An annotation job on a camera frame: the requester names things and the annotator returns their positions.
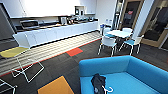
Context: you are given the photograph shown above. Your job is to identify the black garment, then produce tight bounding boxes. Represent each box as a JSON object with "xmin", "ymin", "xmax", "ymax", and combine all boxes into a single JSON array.
[{"xmin": 90, "ymin": 72, "xmax": 108, "ymax": 94}]

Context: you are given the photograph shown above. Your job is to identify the white clothes hanger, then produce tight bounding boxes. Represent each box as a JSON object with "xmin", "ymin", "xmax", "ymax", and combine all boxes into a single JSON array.
[{"xmin": 101, "ymin": 84, "xmax": 115, "ymax": 94}]

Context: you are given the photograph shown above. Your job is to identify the white cafe chair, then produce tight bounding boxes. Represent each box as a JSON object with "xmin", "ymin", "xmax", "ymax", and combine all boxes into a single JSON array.
[
  {"xmin": 97, "ymin": 34, "xmax": 119, "ymax": 57},
  {"xmin": 121, "ymin": 27, "xmax": 134, "ymax": 35}
]

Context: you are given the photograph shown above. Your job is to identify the white chair teal seat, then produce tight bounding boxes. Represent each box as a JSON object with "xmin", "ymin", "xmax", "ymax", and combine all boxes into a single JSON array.
[
  {"xmin": 101, "ymin": 28, "xmax": 116, "ymax": 39},
  {"xmin": 118, "ymin": 34, "xmax": 145, "ymax": 56}
]

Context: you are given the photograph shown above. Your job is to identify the blue waste bin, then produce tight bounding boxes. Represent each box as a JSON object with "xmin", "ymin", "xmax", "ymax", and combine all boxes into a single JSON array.
[{"xmin": 99, "ymin": 22, "xmax": 113, "ymax": 35}]

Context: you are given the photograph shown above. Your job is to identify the white kitchen counter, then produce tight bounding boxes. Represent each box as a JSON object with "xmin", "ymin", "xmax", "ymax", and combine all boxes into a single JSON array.
[{"xmin": 14, "ymin": 19, "xmax": 101, "ymax": 48}]

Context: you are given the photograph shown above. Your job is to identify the small dark countertop appliance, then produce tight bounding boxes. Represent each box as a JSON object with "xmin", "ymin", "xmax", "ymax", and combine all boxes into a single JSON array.
[{"xmin": 59, "ymin": 15, "xmax": 69, "ymax": 26}]

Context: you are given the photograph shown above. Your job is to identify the black coffee machine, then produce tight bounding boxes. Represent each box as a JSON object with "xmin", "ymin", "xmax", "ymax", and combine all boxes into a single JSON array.
[{"xmin": 73, "ymin": 5, "xmax": 86, "ymax": 17}]

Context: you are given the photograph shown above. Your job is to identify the white cafe table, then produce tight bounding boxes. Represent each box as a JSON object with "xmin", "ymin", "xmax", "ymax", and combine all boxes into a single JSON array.
[{"xmin": 105, "ymin": 29, "xmax": 133, "ymax": 40}]

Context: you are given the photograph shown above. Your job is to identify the wooden framed glass door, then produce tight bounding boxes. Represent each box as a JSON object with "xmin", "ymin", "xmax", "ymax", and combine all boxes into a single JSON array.
[
  {"xmin": 139, "ymin": 0, "xmax": 168, "ymax": 48},
  {"xmin": 117, "ymin": 0, "xmax": 145, "ymax": 31}
]

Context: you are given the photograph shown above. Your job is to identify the black microwave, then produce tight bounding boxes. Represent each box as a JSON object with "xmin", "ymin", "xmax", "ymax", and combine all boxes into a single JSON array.
[{"xmin": 19, "ymin": 19, "xmax": 41, "ymax": 31}]

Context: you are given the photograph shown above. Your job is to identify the blue sofa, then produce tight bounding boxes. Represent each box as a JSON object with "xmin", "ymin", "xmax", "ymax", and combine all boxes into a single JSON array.
[{"xmin": 78, "ymin": 54, "xmax": 168, "ymax": 94}]

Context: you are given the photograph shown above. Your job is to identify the white upper wall cabinets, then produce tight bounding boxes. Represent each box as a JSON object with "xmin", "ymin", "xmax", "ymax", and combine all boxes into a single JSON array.
[{"xmin": 0, "ymin": 0, "xmax": 98, "ymax": 20}]

